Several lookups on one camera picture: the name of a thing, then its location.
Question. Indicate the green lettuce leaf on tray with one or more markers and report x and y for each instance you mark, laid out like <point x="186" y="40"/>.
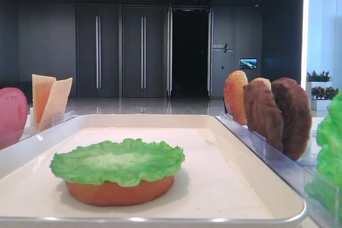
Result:
<point x="126" y="163"/>

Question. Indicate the brown meat patty left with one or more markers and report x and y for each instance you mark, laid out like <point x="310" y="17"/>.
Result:
<point x="262" y="114"/>

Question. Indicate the pale yellow cheese slice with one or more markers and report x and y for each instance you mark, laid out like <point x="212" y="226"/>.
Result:
<point x="57" y="99"/>

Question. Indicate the dark brown meat patty right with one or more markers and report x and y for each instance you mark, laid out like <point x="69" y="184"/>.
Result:
<point x="293" y="102"/>

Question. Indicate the orange cheese slice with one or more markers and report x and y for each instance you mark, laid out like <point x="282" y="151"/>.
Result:
<point x="41" y="86"/>

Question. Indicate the green lettuce leaf standing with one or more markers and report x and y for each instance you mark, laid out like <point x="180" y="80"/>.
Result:
<point x="328" y="137"/>

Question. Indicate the golden bun slice left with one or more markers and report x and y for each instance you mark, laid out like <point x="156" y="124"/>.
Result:
<point x="234" y="96"/>

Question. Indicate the dark double door middle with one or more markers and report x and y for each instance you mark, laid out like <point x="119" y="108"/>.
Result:
<point x="143" y="52"/>

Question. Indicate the dark double door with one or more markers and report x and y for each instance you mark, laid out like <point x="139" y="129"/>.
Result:
<point x="143" y="52"/>
<point x="97" y="51"/>

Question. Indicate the white rectangular tray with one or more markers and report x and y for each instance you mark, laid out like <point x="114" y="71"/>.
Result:
<point x="222" y="183"/>

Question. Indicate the dark double door left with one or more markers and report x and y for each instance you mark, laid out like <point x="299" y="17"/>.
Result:
<point x="97" y="51"/>

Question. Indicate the bottom bun slice on tray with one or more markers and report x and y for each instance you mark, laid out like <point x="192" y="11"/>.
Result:
<point x="112" y="194"/>

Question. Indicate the white planter with flowers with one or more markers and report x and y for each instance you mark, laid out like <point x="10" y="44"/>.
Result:
<point x="320" y="89"/>

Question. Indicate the wall display screen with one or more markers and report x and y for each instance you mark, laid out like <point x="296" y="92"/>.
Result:
<point x="248" y="63"/>

